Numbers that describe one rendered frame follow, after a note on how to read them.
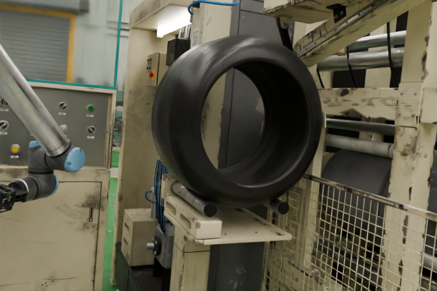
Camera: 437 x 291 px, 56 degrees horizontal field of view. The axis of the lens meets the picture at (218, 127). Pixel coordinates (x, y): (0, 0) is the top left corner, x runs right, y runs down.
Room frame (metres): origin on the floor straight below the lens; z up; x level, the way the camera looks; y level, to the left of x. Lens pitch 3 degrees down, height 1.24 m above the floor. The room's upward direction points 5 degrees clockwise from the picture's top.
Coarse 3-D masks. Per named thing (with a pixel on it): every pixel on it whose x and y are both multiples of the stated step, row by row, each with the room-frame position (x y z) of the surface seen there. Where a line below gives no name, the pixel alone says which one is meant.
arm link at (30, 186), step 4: (16, 180) 1.45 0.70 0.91; (20, 180) 1.44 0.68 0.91; (24, 180) 1.44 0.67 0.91; (28, 180) 1.46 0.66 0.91; (32, 180) 1.47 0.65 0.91; (24, 184) 1.43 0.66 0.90; (28, 184) 1.44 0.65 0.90; (32, 184) 1.46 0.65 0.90; (28, 188) 1.43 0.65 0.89; (32, 188) 1.45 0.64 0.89; (36, 188) 1.47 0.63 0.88; (32, 192) 1.45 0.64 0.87; (28, 196) 1.43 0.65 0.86; (32, 196) 1.45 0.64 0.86; (28, 200) 1.45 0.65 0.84
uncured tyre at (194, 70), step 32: (192, 64) 1.30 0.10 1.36; (224, 64) 1.30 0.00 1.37; (256, 64) 1.66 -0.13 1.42; (288, 64) 1.40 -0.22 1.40; (160, 96) 1.39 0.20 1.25; (192, 96) 1.26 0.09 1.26; (288, 96) 1.67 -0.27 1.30; (160, 128) 1.35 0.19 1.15; (192, 128) 1.27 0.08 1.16; (288, 128) 1.69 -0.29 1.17; (320, 128) 1.47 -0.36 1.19; (192, 160) 1.27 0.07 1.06; (256, 160) 1.69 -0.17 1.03; (288, 160) 1.60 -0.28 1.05; (224, 192) 1.32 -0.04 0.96; (256, 192) 1.37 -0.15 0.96
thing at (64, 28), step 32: (0, 0) 1.71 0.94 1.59; (32, 0) 1.76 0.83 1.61; (64, 0) 1.81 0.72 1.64; (96, 0) 1.87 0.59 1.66; (0, 32) 1.72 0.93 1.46; (32, 32) 1.76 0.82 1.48; (64, 32) 1.82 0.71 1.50; (96, 32) 1.87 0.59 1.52; (32, 64) 1.77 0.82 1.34; (64, 64) 1.82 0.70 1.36; (96, 64) 1.88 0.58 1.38
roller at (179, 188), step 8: (176, 184) 1.59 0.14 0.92; (176, 192) 1.57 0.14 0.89; (184, 192) 1.49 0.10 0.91; (192, 192) 1.45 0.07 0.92; (192, 200) 1.40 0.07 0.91; (200, 200) 1.36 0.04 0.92; (200, 208) 1.33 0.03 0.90; (208, 208) 1.31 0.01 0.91; (216, 208) 1.32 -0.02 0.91; (208, 216) 1.31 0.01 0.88
